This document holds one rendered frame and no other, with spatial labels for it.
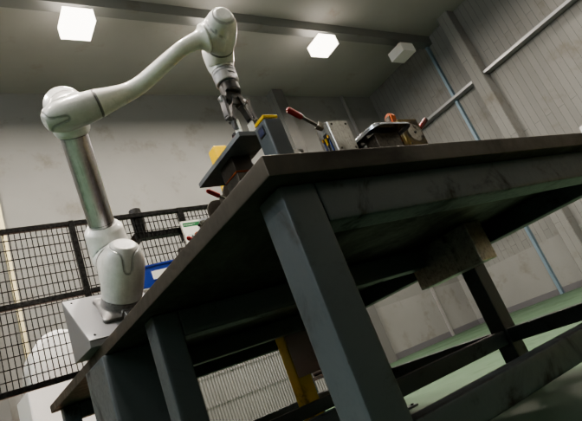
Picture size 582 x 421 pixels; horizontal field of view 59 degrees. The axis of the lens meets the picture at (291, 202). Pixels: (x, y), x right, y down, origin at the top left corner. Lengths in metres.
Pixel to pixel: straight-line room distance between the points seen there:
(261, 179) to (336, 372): 0.33
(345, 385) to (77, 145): 1.46
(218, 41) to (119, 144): 8.43
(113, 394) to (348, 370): 1.20
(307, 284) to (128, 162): 9.25
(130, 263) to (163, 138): 8.65
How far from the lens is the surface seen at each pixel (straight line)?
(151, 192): 9.83
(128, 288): 2.02
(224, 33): 1.84
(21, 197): 9.34
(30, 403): 5.36
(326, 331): 0.85
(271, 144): 1.66
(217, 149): 3.63
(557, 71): 11.70
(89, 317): 2.10
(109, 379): 1.92
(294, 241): 0.87
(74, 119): 1.85
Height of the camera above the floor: 0.35
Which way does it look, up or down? 18 degrees up
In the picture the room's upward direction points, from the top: 22 degrees counter-clockwise
